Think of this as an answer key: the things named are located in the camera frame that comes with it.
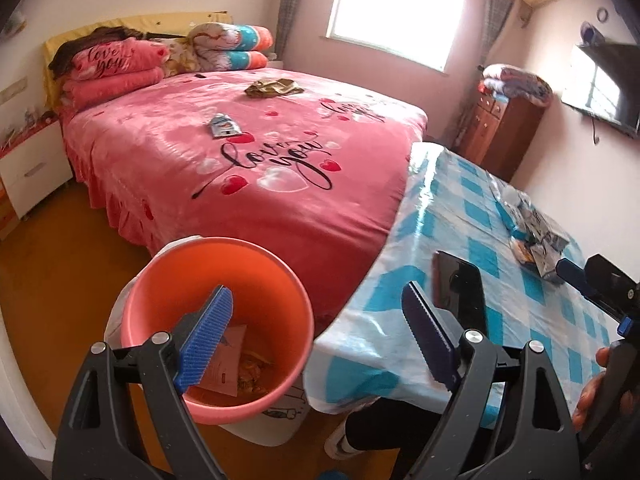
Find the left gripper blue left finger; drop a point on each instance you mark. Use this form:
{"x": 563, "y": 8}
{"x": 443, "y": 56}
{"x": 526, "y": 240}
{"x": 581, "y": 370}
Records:
{"x": 197, "y": 335}

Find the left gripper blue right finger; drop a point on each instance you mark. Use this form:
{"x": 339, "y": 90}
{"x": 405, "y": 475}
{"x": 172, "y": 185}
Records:
{"x": 438, "y": 346}

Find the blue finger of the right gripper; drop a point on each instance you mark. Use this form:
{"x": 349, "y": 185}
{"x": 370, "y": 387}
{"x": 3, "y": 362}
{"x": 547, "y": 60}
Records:
{"x": 577, "y": 277}

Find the blue white milk carton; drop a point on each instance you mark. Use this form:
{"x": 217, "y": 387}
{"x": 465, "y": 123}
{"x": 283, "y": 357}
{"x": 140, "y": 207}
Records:
{"x": 549, "y": 244}

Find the white Magicday yogurt bottle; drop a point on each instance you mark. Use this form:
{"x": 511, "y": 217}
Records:
{"x": 509, "y": 204}

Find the orange plastic trash bucket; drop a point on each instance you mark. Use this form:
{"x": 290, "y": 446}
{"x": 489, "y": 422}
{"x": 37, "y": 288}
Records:
{"x": 240, "y": 318}

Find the person's right hand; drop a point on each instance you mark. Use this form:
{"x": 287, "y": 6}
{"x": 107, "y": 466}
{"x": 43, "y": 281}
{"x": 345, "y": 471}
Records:
{"x": 590, "y": 390}

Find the pink paper in bucket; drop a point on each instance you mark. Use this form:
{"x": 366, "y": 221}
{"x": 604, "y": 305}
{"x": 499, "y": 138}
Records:
{"x": 222, "y": 372}

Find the black smartphone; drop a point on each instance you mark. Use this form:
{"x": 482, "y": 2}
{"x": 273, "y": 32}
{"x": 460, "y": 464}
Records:
{"x": 459, "y": 289}

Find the blue checkered tablecloth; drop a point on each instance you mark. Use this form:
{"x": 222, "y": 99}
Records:
{"x": 449, "y": 238}

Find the brown wooden cabinet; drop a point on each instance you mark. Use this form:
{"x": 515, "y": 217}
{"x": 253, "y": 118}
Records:
{"x": 499, "y": 133}

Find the pink love you bed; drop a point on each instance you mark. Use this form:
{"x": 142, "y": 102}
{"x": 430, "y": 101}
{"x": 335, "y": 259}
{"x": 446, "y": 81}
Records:
{"x": 315, "y": 178}

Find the folded blanket on cabinet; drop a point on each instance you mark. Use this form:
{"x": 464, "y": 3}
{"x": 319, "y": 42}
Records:
{"x": 513, "y": 82}

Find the small silver blue wrapper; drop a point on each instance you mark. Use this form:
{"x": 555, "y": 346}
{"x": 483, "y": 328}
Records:
{"x": 223, "y": 126}

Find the white bedside table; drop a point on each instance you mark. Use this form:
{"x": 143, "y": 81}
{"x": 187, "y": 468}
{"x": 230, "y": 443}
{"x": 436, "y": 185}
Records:
{"x": 35, "y": 168}

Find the olive crumpled cloth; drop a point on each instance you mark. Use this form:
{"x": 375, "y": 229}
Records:
{"x": 272, "y": 88}

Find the checkered grey curtain right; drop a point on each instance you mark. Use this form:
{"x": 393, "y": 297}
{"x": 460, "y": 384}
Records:
{"x": 495, "y": 15}

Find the pink love you pillows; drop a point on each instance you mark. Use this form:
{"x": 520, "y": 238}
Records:
{"x": 106, "y": 71}

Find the rolled colourful quilt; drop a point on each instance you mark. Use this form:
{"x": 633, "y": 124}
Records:
{"x": 220, "y": 47}

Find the bright window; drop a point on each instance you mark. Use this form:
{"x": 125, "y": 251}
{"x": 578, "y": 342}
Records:
{"x": 420, "y": 31}

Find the wall mounted black television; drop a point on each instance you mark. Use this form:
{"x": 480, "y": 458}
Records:
{"x": 602, "y": 82}

